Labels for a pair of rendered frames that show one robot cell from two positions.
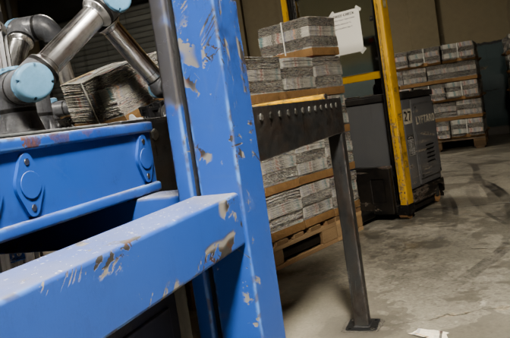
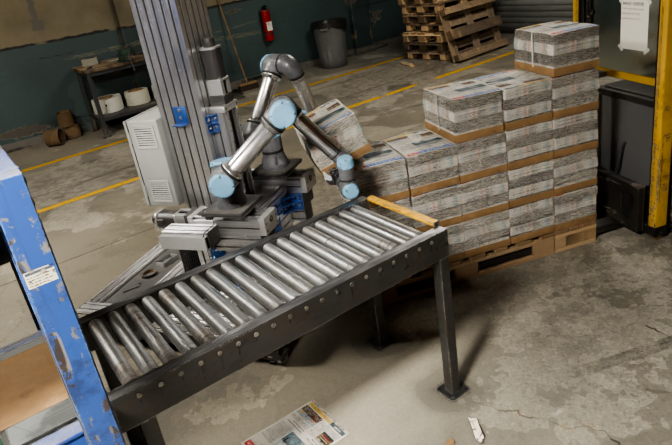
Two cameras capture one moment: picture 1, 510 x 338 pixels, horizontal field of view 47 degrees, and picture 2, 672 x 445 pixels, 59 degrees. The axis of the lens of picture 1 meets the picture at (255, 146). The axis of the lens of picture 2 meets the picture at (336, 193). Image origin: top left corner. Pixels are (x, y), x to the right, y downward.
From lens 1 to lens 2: 1.65 m
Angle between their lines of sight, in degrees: 40
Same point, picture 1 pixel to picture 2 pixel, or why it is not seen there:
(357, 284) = (446, 364)
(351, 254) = (444, 344)
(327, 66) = (575, 84)
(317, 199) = (532, 218)
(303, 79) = (534, 106)
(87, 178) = not seen: outside the picture
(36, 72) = (221, 182)
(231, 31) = (103, 427)
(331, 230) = (546, 244)
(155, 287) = not seen: outside the picture
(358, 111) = (637, 109)
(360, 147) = (632, 146)
